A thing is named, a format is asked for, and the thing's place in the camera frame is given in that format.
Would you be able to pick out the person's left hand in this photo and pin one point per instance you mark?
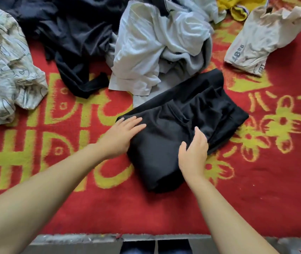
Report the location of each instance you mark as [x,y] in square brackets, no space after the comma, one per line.
[116,141]

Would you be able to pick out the person's right hand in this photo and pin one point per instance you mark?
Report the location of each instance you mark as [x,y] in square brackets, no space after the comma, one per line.
[194,158]

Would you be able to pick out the person's left middle finger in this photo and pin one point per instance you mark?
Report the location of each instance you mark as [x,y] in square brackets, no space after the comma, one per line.
[135,124]

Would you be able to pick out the person's left little finger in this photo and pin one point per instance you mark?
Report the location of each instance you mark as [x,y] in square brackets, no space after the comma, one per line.
[119,120]

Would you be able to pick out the person's right thumb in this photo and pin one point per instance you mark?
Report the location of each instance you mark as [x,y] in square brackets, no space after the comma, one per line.
[182,152]

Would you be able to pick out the black garment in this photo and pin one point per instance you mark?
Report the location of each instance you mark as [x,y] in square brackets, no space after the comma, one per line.
[176,121]

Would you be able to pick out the person's left forearm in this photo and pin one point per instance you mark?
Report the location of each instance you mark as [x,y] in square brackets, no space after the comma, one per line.
[39,198]

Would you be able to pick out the person's right forearm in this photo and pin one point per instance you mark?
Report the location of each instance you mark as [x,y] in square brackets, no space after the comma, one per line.
[227,224]

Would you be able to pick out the light grey garment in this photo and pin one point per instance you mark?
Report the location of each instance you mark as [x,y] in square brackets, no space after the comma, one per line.
[176,74]

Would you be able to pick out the white crumpled garment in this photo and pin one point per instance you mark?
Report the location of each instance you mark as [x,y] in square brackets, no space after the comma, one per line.
[150,44]

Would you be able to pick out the red blanket with yellow pattern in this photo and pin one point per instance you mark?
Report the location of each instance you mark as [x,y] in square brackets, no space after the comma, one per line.
[266,182]

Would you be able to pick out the dark navy crumpled garment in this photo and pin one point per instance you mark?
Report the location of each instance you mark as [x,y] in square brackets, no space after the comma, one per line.
[71,36]

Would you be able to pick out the person's dark blue trousers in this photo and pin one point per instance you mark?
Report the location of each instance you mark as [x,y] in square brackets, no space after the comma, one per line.
[155,247]

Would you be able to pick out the white garment with line print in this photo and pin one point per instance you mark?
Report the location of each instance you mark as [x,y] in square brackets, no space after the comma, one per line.
[5,71]

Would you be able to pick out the beige printed garment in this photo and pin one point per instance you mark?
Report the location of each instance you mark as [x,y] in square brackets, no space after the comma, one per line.
[261,36]

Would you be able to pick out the yellow garment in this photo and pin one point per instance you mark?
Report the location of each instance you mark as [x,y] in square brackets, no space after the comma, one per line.
[239,6]

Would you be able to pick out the grey bed frame edge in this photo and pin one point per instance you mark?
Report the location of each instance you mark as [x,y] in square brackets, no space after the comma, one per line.
[81,244]

